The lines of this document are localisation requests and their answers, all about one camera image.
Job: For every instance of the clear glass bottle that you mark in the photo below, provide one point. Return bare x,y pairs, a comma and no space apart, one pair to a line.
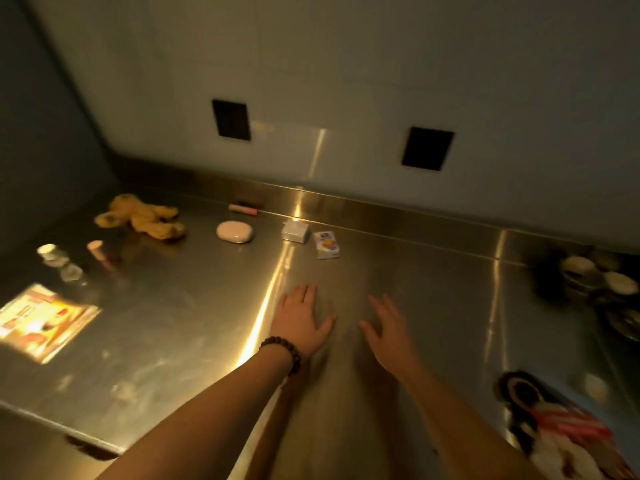
57,259

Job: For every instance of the black red white plush toy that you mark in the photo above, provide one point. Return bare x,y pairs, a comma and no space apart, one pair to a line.
560,429

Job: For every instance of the person's right forearm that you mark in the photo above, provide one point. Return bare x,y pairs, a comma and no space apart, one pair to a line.
465,434

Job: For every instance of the orange printed packet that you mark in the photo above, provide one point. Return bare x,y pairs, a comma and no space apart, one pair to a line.
42,322

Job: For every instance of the small silver box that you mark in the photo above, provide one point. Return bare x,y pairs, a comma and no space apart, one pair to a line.
295,231

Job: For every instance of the pink oval case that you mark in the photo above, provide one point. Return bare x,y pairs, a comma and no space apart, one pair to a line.
234,231

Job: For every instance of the person's right thumb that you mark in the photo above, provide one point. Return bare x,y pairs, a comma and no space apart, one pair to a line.
369,332

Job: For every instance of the small printed card box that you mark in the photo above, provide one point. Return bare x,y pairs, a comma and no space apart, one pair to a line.
326,244

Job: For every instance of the pile of bowls and dishes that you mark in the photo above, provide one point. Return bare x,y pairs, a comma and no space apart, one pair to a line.
600,289

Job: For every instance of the person's left forearm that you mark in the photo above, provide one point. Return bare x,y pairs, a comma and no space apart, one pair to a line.
210,419

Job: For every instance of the pink tube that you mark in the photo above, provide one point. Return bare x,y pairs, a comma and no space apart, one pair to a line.
243,209

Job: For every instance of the person's left thumb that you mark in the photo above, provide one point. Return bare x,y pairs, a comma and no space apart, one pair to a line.
326,326

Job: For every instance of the person's left hand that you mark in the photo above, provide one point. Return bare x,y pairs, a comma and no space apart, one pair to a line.
298,323

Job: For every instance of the yellow plush toy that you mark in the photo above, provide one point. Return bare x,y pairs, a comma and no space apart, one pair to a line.
142,217

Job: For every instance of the small pink-capped bottle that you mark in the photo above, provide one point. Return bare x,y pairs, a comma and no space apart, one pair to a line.
97,250

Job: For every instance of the person's right hand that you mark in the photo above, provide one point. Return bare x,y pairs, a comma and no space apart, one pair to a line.
392,339

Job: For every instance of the black wall outlet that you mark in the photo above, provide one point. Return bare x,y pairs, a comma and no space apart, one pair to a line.
231,119
427,148

